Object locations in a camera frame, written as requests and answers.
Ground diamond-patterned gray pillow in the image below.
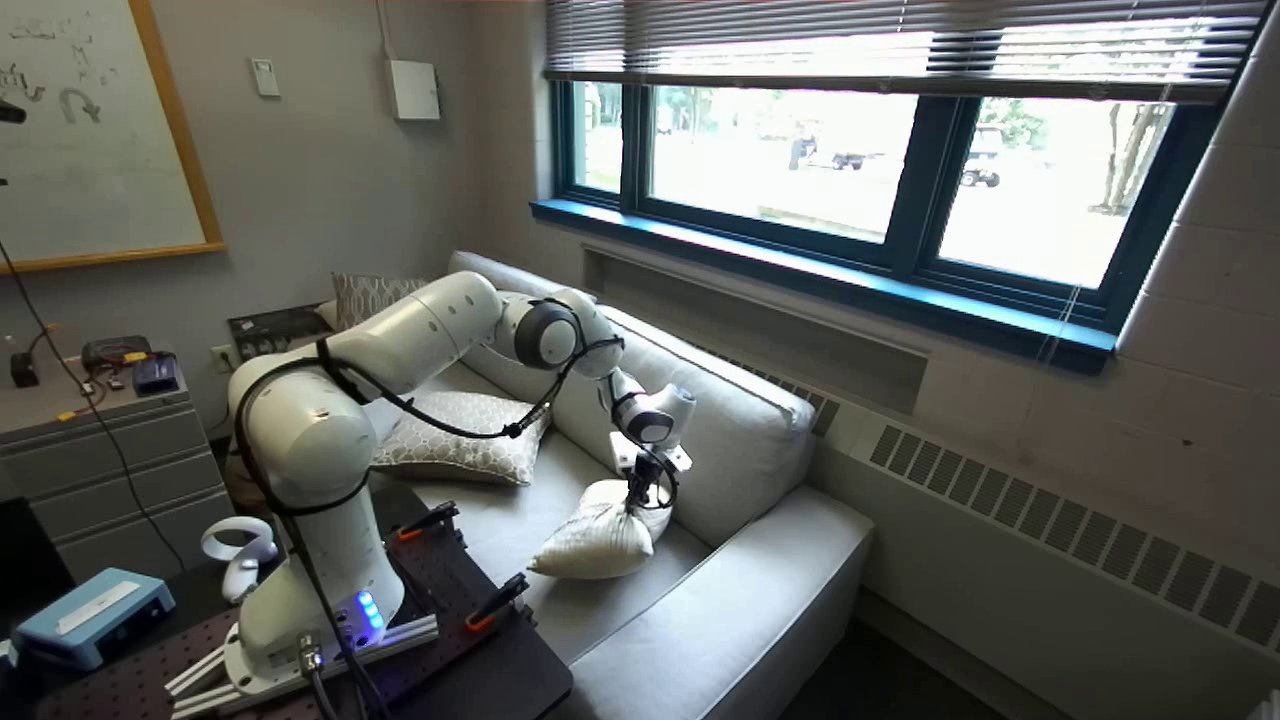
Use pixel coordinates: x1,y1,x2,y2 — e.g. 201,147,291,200
330,272,433,332

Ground dark flat device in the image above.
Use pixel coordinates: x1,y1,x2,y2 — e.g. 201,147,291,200
128,352,186,402

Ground small cream pillow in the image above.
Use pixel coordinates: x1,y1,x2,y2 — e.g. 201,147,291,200
530,477,678,583

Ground large octagon-patterned pillow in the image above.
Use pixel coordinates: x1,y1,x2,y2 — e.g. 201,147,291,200
369,390,551,491

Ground small black desk device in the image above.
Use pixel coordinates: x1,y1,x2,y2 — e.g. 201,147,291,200
7,332,56,391

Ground wall radiator grille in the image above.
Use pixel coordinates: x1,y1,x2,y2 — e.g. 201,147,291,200
866,419,1280,653

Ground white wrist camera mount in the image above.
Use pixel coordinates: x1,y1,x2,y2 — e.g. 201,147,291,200
614,431,696,477

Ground white wall box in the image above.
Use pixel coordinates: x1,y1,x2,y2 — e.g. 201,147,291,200
383,51,444,127

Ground white VR controller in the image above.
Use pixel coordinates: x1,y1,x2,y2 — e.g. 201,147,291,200
198,514,285,607

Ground wood-framed whiteboard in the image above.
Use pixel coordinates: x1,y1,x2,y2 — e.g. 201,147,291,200
0,0,229,278

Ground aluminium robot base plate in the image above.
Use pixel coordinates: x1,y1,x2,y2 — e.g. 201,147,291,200
162,607,444,720

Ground black robot table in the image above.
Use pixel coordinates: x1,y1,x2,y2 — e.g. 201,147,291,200
0,472,575,720

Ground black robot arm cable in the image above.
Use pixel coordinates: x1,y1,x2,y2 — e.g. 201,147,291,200
232,296,634,720

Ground white wall switch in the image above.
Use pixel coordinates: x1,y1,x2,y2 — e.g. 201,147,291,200
243,51,290,105

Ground blue-framed wide window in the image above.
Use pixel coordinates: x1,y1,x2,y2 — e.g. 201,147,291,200
530,74,1224,361

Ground orange-black clamp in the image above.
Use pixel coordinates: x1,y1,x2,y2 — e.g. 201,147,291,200
461,574,534,636
392,499,465,550

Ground blue electronics box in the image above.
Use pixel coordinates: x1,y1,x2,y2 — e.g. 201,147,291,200
7,566,179,672

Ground dark brown box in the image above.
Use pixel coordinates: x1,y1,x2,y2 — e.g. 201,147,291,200
81,332,155,375

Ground gray drawer cabinet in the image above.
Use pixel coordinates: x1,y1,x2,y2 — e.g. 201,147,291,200
0,375,237,583

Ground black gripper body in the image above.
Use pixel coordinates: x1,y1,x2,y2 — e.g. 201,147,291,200
621,454,682,499

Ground light gray couch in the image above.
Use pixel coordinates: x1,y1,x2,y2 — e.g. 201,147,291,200
285,250,875,720

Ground dark window blinds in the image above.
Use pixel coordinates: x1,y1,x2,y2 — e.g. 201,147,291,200
541,0,1277,111

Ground thin black hanging cable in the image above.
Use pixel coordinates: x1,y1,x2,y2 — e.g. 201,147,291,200
0,244,189,577

